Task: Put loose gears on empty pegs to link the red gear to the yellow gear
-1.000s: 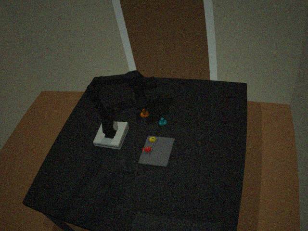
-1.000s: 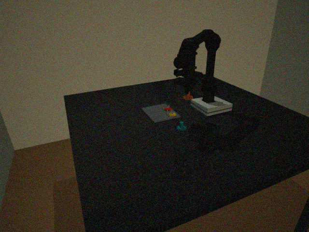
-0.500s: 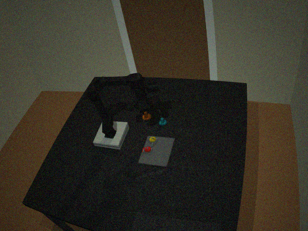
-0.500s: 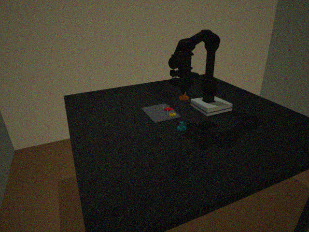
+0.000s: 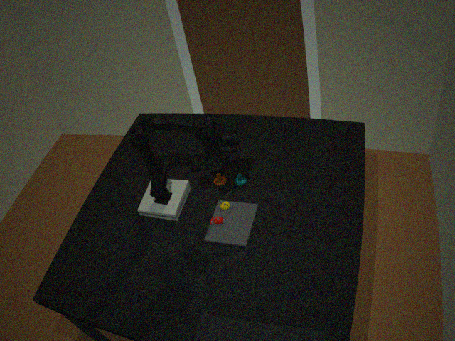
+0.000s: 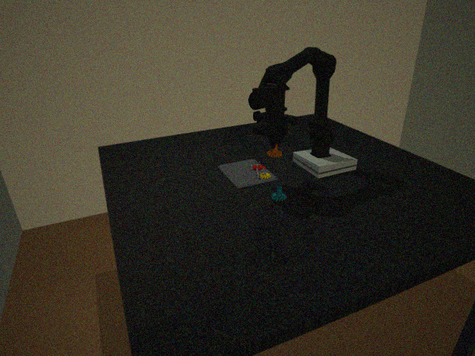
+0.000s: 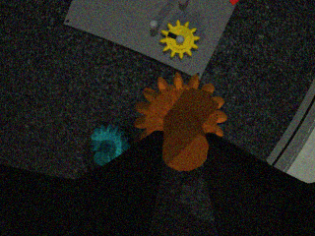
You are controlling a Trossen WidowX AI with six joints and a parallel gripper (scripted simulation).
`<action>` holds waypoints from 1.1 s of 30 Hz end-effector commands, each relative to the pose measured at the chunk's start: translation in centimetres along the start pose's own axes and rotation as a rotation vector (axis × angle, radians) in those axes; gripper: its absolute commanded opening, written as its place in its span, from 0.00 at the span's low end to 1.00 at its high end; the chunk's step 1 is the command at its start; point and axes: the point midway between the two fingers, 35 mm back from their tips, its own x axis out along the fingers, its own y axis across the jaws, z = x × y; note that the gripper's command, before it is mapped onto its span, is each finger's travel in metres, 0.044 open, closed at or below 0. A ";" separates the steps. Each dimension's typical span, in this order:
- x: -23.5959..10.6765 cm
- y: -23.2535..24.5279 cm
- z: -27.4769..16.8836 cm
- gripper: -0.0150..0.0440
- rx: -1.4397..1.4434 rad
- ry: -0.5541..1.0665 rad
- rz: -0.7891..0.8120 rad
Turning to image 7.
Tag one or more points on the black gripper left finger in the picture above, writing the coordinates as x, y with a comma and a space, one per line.
117, 199

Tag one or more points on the teal gear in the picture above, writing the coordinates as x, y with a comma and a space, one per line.
108, 143

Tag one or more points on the orange gear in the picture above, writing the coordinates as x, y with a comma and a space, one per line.
184, 113

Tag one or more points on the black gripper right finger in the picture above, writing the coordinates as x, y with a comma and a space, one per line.
251, 198

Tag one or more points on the yellow gear with black stripe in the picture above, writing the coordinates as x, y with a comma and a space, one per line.
171, 41

